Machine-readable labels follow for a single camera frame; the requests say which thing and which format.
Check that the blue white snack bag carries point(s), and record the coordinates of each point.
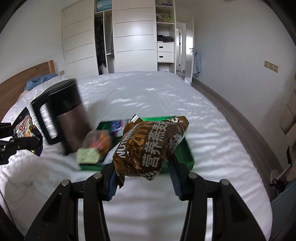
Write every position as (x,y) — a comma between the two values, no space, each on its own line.
(117,128)

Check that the blue cloth on door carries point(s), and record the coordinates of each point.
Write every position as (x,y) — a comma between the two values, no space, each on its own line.
(196,65)

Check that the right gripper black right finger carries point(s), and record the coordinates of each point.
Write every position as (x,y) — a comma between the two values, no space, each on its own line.
(231,218)

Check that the beige puffer jacket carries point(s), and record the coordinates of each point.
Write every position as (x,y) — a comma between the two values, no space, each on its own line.
(287,125)

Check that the wooden headboard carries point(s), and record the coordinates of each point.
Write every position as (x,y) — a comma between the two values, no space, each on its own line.
(14,86)

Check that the clear bag colourful snacks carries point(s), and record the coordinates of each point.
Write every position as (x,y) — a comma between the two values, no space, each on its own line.
(95,148)

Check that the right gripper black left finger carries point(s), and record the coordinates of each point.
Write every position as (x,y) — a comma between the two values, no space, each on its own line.
(58,219)

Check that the dark butter cookie packet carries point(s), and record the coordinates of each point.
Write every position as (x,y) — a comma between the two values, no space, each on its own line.
(24,128)

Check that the brown oat snack bag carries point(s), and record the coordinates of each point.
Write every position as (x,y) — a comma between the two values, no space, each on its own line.
(145,145)

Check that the blue towel on bed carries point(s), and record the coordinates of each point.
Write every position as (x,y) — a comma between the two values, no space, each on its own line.
(34,82)

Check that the white door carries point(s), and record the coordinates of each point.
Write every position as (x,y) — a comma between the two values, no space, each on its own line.
(190,42)

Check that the black and bronze kettle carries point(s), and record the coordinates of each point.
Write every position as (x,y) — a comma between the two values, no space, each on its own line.
(67,114)

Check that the white wardrobe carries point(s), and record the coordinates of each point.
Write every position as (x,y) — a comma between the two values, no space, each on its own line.
(101,37)

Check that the green tray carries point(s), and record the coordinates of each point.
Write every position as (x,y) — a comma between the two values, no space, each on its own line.
(182,151)

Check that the gold wall switch plate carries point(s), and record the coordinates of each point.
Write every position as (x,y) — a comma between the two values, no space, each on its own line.
(271,66)

